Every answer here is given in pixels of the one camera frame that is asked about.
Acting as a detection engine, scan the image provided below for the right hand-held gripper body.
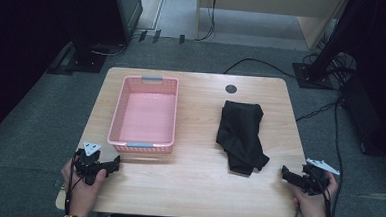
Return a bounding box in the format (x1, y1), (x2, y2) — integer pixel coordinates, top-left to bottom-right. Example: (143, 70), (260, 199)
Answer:
(301, 157), (341, 198)

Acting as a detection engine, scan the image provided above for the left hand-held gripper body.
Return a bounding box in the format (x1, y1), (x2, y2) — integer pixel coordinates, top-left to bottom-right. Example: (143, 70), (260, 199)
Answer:
(72, 140), (111, 187)

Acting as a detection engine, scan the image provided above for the pink plastic basket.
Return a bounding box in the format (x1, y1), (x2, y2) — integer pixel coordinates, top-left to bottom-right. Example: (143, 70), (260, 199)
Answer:
(106, 73), (180, 156)

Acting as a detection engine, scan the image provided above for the black cloth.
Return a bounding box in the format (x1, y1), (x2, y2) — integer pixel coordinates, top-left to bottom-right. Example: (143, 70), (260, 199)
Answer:
(214, 99), (273, 178)

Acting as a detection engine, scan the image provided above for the person's right hand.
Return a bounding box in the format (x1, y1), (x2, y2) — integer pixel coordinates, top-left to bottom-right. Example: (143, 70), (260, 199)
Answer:
(289, 170), (340, 217)

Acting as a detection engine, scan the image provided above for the person's left hand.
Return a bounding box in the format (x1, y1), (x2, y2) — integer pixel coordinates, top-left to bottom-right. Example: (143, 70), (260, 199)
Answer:
(58, 158), (108, 217)

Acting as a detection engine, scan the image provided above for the black box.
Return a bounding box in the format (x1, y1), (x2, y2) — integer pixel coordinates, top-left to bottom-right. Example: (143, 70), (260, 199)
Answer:
(337, 74), (386, 163)

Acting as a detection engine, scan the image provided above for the round grey table grommet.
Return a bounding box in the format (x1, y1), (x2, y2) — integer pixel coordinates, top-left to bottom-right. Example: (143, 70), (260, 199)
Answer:
(224, 83), (238, 95)

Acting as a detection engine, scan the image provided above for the grey cabinet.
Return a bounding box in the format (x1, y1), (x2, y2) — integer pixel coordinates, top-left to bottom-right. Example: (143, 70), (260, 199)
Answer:
(109, 0), (145, 45)

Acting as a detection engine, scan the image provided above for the light wooden furniture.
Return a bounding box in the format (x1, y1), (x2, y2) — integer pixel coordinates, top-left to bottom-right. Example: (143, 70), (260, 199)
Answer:
(193, 0), (350, 52)

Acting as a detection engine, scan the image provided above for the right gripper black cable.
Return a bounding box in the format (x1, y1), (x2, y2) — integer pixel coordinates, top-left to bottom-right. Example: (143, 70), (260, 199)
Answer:
(319, 181), (334, 217)

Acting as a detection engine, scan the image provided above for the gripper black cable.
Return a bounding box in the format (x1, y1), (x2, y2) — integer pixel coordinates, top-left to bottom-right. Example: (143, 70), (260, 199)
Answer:
(63, 150), (80, 217)
(319, 181), (334, 217)

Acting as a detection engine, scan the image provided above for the long black floor cable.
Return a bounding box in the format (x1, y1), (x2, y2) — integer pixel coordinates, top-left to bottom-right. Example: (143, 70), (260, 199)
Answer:
(328, 101), (349, 217)

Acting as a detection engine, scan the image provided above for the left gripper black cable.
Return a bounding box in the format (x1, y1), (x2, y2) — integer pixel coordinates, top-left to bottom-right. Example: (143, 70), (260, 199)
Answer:
(63, 150), (80, 217)

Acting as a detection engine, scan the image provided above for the black stand with base plate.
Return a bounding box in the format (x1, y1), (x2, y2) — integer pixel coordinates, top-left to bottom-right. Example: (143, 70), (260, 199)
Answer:
(47, 0), (131, 79)
(290, 0), (371, 93)

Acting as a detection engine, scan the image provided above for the white floor cable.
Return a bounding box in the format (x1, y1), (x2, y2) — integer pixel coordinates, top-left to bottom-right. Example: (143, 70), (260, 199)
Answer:
(91, 41), (129, 58)

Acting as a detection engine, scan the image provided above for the black hanging cable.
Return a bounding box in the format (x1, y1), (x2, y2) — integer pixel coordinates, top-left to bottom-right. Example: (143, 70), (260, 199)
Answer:
(194, 0), (219, 43)

